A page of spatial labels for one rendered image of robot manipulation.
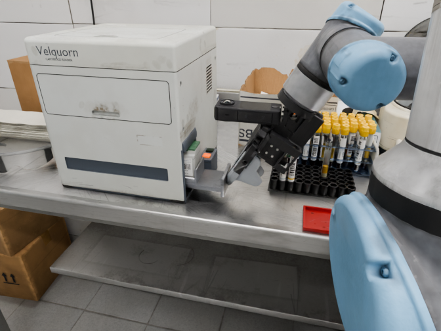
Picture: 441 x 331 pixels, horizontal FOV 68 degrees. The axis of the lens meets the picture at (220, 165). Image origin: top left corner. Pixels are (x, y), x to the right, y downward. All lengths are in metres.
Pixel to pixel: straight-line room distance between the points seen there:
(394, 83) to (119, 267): 1.22
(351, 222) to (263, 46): 0.98
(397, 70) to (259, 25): 0.78
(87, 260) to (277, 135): 1.11
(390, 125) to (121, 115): 0.62
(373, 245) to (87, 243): 1.45
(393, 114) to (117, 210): 0.66
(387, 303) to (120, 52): 0.51
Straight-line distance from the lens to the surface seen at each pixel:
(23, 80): 1.21
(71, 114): 0.67
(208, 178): 0.65
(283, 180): 0.68
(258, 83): 1.11
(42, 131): 1.02
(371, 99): 0.42
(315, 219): 0.63
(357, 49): 0.41
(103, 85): 0.61
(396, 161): 0.21
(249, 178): 0.61
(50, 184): 0.80
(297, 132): 0.57
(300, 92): 0.53
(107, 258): 1.48
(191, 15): 1.20
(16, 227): 1.60
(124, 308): 1.64
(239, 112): 0.55
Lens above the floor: 1.25
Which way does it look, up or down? 28 degrees down
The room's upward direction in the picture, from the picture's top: straight up
